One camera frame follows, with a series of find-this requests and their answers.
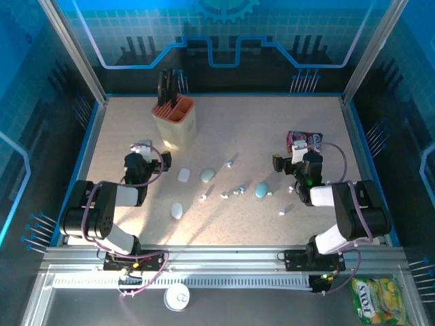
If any beige knife holder orange rim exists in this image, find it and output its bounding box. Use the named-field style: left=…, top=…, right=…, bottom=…
left=152, top=94, right=198, bottom=152

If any red candy packet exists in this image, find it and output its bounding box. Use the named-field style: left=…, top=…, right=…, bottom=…
left=286, top=130, right=324, bottom=154

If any white round lid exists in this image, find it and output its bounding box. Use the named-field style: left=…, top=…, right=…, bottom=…
left=163, top=283, right=192, bottom=312

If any yellow green candy bag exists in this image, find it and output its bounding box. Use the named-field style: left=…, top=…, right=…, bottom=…
left=349, top=276, right=411, bottom=326

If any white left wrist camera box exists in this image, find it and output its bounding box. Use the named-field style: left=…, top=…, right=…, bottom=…
left=130, top=139, right=154, bottom=164

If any aluminium side rail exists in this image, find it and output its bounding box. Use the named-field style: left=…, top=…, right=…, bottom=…
left=341, top=96, right=392, bottom=246
left=63, top=97, right=109, bottom=246

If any black handled knife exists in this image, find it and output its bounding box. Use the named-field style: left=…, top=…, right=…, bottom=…
left=157, top=70, right=167, bottom=107
left=164, top=68, right=173, bottom=103
left=170, top=73, right=179, bottom=109

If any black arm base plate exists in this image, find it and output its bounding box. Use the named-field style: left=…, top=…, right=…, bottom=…
left=103, top=249, right=170, bottom=272
left=283, top=249, right=347, bottom=272

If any aluminium frame rail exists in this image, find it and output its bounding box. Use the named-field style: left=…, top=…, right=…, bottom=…
left=40, top=244, right=411, bottom=272

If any white slotted cable duct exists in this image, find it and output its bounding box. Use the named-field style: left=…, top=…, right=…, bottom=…
left=52, top=275, right=315, bottom=290

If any aluminium frame post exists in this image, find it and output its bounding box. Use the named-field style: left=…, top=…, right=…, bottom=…
left=342, top=0, right=411, bottom=105
left=37, top=0, right=109, bottom=105

